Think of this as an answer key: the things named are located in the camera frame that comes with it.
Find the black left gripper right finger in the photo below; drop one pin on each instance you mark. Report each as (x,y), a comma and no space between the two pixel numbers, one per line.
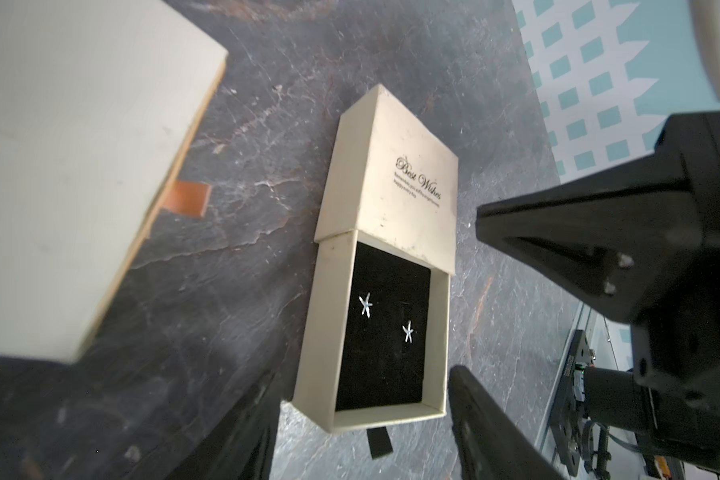
(489,445)

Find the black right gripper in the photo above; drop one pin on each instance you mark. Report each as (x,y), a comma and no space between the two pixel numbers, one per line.
(640,243)

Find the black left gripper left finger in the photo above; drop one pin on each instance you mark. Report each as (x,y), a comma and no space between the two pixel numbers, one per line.
(242,444)

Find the small cream printed gift box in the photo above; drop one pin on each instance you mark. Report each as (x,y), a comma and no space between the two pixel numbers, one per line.
(387,225)

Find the silver star stud earring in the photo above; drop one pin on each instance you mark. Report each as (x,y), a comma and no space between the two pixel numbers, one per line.
(366,305)

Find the cream square gift box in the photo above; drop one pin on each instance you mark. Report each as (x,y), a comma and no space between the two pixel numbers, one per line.
(99,102)

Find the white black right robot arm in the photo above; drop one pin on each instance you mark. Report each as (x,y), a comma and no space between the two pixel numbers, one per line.
(664,424)

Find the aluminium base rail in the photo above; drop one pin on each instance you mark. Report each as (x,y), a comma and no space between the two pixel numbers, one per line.
(566,441)

